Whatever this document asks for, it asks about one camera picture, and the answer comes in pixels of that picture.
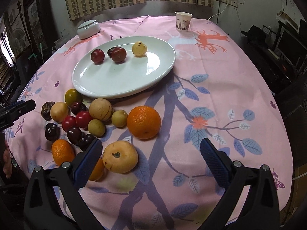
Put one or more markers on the white oval plate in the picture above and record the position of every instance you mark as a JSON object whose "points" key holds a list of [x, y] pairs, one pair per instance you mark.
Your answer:
{"points": [[124, 76]]}

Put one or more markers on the printed paper cup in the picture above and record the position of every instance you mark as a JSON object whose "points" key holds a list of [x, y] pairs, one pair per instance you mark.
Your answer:
{"points": [[183, 21]]}

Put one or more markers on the white wall power strip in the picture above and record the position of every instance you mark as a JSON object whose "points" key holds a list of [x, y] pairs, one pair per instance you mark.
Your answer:
{"points": [[227, 0]]}

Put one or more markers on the dark brown wrinkled fruit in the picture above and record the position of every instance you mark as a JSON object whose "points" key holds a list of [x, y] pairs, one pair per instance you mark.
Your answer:
{"points": [[46, 110]]}

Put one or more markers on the large red cherry tomato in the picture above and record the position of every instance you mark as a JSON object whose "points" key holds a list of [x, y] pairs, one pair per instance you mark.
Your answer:
{"points": [[84, 119]]}

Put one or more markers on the white lidded ceramic jar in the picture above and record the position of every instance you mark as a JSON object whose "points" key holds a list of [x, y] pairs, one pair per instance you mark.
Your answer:
{"points": [[88, 30]]}

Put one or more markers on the black computer monitor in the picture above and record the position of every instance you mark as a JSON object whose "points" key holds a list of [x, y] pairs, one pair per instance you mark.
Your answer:
{"points": [[287, 45]]}

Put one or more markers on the large yellow marked fruit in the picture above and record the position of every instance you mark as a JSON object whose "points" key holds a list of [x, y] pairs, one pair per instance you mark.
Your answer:
{"points": [[120, 158]]}

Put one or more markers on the black hat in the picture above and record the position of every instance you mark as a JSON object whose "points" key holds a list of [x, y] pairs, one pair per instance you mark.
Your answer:
{"points": [[255, 32]]}

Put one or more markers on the electric fan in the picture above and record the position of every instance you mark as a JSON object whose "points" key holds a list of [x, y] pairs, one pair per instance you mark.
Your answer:
{"points": [[16, 38]]}

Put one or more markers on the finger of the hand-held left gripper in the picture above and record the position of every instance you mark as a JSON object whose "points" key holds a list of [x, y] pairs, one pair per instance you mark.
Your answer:
{"points": [[16, 112]]}

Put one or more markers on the red plum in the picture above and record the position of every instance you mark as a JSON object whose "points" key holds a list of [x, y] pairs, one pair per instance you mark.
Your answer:
{"points": [[118, 55], [97, 56]]}

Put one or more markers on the round tan fruit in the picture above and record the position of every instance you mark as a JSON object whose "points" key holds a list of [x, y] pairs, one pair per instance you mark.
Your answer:
{"points": [[59, 112]]}

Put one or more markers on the small yellow green fruit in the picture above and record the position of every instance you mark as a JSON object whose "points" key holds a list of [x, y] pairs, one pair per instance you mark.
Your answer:
{"points": [[119, 118], [96, 127]]}

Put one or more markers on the small red cherry tomato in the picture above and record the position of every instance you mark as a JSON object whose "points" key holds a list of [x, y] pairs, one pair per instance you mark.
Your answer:
{"points": [[68, 123]]}

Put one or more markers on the green yellow tomato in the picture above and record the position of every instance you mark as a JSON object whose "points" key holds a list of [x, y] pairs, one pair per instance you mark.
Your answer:
{"points": [[73, 97]]}

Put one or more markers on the pink floral tablecloth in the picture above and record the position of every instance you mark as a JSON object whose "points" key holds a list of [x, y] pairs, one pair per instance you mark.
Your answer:
{"points": [[215, 88]]}

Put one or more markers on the large orange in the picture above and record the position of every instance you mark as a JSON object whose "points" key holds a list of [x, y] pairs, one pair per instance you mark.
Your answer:
{"points": [[144, 122]]}

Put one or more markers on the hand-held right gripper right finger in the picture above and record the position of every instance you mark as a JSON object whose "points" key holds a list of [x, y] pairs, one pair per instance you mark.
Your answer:
{"points": [[213, 164]]}

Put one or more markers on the dark purple plum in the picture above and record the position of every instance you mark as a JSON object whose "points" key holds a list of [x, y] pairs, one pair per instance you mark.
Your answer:
{"points": [[73, 135], [85, 143], [78, 107], [52, 131], [110, 50]]}

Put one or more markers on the small spotted yellow fruit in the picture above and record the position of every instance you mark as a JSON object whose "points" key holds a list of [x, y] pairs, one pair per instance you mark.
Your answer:
{"points": [[139, 49]]}

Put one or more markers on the framed wall picture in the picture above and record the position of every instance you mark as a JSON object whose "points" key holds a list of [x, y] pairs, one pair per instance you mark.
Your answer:
{"points": [[36, 26]]}

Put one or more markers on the small yellow orange mandarin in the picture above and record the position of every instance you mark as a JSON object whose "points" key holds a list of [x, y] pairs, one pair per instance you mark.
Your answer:
{"points": [[98, 172]]}

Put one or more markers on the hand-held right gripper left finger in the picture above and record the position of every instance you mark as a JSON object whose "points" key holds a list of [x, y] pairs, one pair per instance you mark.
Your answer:
{"points": [[89, 163]]}

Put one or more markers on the striped tan pepino melon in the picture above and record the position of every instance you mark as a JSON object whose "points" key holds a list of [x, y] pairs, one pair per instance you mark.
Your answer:
{"points": [[100, 109]]}

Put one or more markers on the person's left hand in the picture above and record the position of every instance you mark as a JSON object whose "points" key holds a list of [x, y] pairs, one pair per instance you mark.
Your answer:
{"points": [[7, 164]]}

